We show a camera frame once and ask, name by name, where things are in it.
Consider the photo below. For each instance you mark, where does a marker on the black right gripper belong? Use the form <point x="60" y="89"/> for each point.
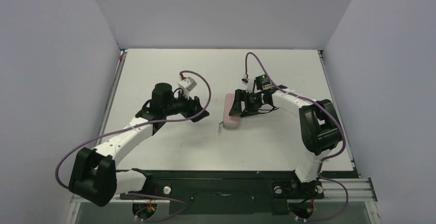
<point x="248" y="100"/>

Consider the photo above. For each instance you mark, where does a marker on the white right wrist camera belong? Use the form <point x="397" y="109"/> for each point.
<point x="249" y="83"/>

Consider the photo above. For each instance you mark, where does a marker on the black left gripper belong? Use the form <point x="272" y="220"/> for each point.
<point x="195" y="106"/>

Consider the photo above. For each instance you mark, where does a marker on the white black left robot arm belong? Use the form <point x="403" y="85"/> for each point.
<point x="95" y="175"/>

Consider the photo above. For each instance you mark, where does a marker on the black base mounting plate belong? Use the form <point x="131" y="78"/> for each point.
<point x="229" y="192"/>

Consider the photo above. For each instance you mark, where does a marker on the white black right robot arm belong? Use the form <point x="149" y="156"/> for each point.
<point x="320" y="130"/>

